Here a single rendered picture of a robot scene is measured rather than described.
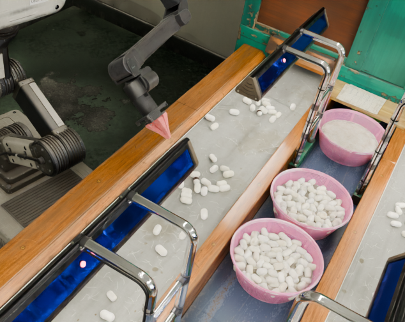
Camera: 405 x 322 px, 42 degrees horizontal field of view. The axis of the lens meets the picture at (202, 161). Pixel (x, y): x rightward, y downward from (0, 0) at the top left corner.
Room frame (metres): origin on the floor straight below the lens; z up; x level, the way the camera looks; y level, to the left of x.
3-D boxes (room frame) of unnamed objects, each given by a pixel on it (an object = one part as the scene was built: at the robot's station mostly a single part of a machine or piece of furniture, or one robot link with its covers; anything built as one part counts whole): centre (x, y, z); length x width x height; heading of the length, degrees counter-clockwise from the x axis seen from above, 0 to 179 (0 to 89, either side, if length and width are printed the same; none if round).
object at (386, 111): (1.85, -0.61, 0.77); 0.33 x 0.15 x 0.01; 68
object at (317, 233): (1.24, -0.36, 0.72); 0.27 x 0.27 x 0.10
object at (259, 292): (0.98, -0.26, 0.72); 0.27 x 0.27 x 0.10
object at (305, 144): (1.56, -0.28, 0.90); 0.20 x 0.19 x 0.45; 158
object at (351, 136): (1.65, -0.53, 0.71); 0.22 x 0.22 x 0.06
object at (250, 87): (1.59, -0.21, 1.08); 0.62 x 0.08 x 0.07; 158
